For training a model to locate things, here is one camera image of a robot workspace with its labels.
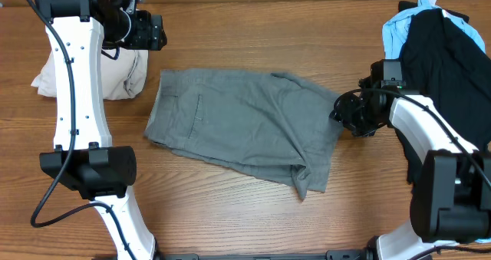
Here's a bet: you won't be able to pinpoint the grey shorts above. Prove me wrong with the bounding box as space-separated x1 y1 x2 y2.
144 69 343 199

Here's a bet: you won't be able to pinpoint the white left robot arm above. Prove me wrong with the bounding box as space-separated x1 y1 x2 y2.
26 0 167 260

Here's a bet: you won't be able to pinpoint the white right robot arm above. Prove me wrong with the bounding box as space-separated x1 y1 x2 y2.
326 60 490 259

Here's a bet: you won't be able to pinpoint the beige folded shorts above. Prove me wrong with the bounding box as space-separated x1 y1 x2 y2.
31 8 150 101

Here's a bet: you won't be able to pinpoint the light blue garment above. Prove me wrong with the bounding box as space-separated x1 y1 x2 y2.
381 0 491 244

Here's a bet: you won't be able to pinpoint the black garment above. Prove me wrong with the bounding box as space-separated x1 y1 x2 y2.
394 0 491 186

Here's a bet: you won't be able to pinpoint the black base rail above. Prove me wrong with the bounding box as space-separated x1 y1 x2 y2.
153 248 379 260

